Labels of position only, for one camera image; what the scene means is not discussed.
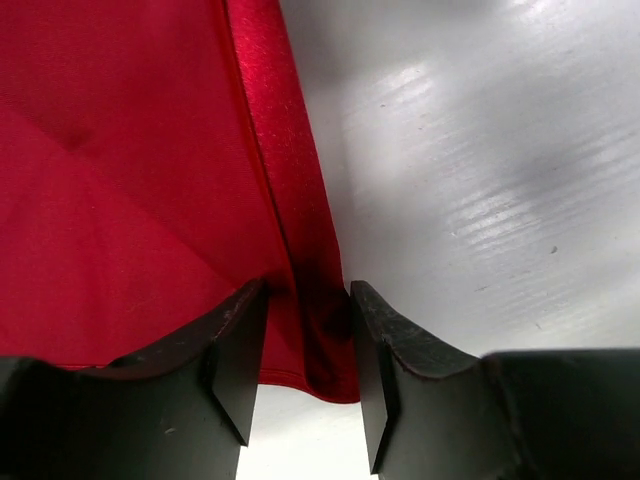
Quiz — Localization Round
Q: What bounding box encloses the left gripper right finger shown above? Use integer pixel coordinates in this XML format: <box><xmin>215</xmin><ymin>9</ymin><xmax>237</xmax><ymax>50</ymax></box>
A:
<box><xmin>350</xmin><ymin>281</ymin><xmax>488</xmax><ymax>475</ymax></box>

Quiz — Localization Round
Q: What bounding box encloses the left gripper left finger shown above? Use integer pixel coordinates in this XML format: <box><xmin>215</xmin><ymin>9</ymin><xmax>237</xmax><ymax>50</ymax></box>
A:
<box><xmin>94</xmin><ymin>279</ymin><xmax>269</xmax><ymax>446</ymax></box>

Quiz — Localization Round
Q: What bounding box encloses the red cloth napkin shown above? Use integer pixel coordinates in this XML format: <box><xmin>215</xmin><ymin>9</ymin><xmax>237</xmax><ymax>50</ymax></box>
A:
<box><xmin>1</xmin><ymin>1</ymin><xmax>359</xmax><ymax>403</ymax></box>

